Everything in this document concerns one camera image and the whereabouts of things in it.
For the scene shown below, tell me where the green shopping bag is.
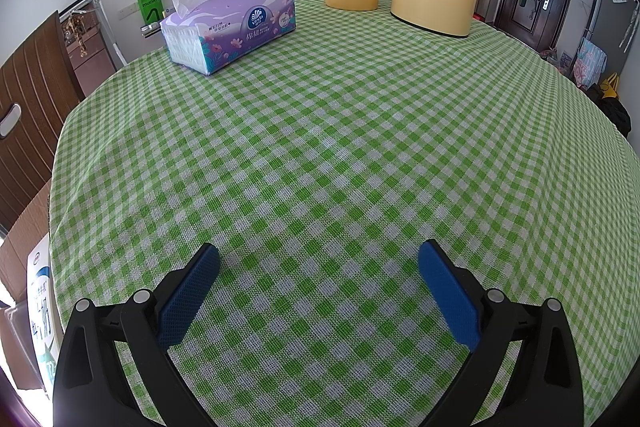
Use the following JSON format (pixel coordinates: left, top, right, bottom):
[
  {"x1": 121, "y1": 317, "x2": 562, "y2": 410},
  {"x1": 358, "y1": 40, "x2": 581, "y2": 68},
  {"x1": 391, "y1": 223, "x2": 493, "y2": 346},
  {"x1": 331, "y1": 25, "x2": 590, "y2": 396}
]
[{"x1": 137, "y1": 0, "x2": 165, "y2": 28}]

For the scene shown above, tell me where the white folded umbrella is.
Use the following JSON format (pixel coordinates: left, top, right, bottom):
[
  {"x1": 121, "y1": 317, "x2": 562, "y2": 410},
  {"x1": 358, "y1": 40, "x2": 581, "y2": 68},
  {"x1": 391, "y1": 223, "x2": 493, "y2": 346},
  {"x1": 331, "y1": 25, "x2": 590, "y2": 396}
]
[{"x1": 619, "y1": 0, "x2": 640, "y2": 54}]

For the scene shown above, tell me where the brown wooden chair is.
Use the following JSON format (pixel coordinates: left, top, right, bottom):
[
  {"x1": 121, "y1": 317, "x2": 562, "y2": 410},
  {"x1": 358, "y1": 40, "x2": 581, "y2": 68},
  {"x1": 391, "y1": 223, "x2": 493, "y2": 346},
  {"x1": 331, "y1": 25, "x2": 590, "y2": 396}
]
[{"x1": 0, "y1": 11, "x2": 87, "y2": 234}]

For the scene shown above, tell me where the brown drawer cabinet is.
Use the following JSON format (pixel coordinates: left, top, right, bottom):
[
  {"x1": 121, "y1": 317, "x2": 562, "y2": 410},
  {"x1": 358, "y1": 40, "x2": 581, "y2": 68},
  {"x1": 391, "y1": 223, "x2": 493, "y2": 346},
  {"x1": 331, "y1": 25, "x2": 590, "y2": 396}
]
[{"x1": 62, "y1": 2, "x2": 121, "y2": 94}]

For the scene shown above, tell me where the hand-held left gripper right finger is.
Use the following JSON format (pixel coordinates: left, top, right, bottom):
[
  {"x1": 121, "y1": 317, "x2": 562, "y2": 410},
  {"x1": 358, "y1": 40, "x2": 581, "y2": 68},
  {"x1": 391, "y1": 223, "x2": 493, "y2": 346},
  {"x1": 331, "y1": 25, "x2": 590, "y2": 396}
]
[{"x1": 418, "y1": 238, "x2": 586, "y2": 427}]

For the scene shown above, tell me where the brown cardboard box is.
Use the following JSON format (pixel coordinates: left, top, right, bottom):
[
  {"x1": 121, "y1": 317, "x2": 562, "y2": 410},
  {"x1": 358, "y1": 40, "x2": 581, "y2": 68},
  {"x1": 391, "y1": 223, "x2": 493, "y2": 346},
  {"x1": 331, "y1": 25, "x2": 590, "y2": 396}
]
[{"x1": 0, "y1": 179, "x2": 55, "y2": 408}]

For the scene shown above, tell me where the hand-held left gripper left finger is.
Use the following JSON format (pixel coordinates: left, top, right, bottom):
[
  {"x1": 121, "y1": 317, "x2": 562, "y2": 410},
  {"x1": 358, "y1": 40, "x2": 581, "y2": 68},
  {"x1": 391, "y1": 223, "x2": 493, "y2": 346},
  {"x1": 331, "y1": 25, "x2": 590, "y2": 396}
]
[{"x1": 51, "y1": 242, "x2": 222, "y2": 427}]

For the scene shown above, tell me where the black bag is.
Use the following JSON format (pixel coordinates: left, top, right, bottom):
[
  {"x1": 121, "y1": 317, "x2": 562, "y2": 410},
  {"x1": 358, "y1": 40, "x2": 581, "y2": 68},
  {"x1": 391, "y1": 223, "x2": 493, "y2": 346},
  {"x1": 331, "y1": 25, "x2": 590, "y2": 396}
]
[{"x1": 585, "y1": 83, "x2": 633, "y2": 138}]

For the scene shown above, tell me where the grey refrigerator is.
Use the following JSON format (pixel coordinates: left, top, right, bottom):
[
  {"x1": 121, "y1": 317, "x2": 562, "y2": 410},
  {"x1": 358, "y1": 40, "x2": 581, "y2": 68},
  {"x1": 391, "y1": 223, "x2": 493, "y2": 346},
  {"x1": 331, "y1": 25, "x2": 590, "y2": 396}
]
[{"x1": 582, "y1": 0, "x2": 640, "y2": 84}]

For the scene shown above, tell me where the purple tissue pack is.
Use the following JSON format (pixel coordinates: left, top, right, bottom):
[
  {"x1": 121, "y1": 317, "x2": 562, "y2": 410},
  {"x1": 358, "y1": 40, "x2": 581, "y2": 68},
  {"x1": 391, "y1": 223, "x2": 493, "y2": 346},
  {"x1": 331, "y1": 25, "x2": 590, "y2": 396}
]
[{"x1": 159, "y1": 0, "x2": 298, "y2": 78}]

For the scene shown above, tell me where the green checked tablecloth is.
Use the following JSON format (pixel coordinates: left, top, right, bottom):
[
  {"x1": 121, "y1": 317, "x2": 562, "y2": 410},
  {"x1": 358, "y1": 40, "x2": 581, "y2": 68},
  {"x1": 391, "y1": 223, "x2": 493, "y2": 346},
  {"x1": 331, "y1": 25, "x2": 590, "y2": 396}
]
[{"x1": 47, "y1": 0, "x2": 640, "y2": 427}]

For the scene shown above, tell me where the pastel gift bag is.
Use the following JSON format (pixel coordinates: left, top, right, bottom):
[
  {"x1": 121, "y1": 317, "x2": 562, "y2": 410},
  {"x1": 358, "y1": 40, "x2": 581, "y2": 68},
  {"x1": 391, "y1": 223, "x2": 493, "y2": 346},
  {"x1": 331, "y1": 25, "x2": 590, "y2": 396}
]
[{"x1": 571, "y1": 37, "x2": 609, "y2": 88}]

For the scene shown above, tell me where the pink red bag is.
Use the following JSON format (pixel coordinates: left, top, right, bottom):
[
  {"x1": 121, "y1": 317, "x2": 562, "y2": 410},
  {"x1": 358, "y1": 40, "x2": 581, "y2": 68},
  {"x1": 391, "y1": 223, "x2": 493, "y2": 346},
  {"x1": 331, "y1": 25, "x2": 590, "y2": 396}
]
[{"x1": 539, "y1": 46, "x2": 572, "y2": 70}]

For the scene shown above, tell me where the white milk carton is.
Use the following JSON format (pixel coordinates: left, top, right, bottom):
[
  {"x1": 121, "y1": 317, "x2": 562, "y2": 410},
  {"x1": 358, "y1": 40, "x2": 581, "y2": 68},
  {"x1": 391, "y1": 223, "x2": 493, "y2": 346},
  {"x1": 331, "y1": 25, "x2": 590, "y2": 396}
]
[{"x1": 26, "y1": 244, "x2": 67, "y2": 392}]

